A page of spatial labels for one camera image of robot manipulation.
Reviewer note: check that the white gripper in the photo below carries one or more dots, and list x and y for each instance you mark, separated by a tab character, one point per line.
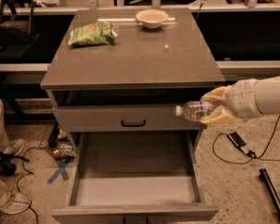
242	99

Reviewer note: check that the white bowl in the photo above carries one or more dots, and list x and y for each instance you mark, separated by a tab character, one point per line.
152	18

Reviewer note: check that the white sneaker far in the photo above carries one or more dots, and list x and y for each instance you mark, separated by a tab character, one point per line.
16	146

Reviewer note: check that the white sneaker near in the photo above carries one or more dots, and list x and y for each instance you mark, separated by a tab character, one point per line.
13	203

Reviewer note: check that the closed grey upper drawer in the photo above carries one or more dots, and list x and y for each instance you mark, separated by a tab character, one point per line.
107	118

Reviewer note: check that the black pole on floor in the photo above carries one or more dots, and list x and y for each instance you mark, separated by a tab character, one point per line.
263	175

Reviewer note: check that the white sneaker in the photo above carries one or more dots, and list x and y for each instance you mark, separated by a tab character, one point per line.
16	146
13	203

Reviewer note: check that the blue tape cross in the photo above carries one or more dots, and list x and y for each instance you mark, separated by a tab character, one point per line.
61	170

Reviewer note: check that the clear plastic water bottle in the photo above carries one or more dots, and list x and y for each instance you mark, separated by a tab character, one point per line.
194	110

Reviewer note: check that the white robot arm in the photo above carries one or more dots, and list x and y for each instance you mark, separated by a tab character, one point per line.
267	94

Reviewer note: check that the green chip bag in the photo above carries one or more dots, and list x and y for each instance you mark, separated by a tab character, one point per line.
92	34

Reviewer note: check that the black power adapter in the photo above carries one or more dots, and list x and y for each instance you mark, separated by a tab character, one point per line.
236	139

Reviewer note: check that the black drawer handle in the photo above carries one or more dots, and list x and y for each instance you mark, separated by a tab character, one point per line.
133	122

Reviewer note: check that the wire basket with items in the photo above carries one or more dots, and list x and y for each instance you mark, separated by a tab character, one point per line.
56	142

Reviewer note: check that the grey cabinet with counter top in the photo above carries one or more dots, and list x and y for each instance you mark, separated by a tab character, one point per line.
166	66

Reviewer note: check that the black chair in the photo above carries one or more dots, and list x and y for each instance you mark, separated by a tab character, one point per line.
16	35

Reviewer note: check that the open grey middle drawer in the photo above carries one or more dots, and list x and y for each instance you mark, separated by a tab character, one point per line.
134	178

